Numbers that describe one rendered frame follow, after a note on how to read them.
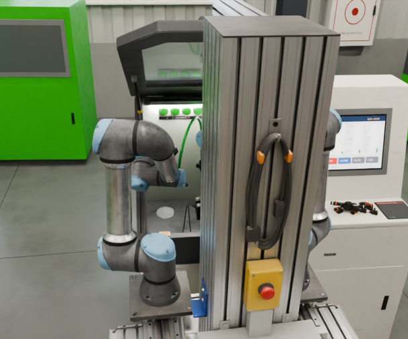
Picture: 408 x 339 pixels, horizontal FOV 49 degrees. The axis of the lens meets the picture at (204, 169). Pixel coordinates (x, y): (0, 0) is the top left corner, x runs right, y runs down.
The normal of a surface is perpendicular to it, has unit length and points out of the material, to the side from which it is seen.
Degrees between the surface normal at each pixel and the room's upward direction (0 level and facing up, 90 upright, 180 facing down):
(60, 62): 90
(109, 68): 90
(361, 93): 76
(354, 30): 90
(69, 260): 0
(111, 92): 90
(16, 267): 0
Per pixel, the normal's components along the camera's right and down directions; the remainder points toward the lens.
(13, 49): 0.05, 0.46
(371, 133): 0.11, 0.23
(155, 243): 0.14, -0.87
